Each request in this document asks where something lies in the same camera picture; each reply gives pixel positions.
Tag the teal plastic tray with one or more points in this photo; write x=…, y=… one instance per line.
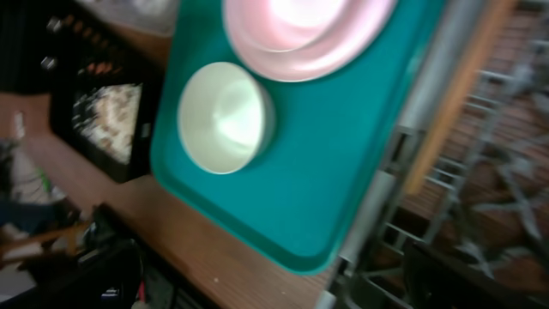
x=296, y=202

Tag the pink plate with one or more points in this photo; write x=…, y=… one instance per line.
x=300, y=41

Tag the white bowl with food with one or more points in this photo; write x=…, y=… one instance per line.
x=225, y=118

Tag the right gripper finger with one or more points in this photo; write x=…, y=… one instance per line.
x=434, y=280

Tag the spilled rice and nuts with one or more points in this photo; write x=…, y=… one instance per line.
x=107, y=116

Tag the black plastic tray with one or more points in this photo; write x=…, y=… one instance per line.
x=89, y=56

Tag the grey dishwasher rack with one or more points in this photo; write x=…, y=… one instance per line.
x=485, y=200

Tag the wooden chopstick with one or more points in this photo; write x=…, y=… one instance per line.
x=485, y=33

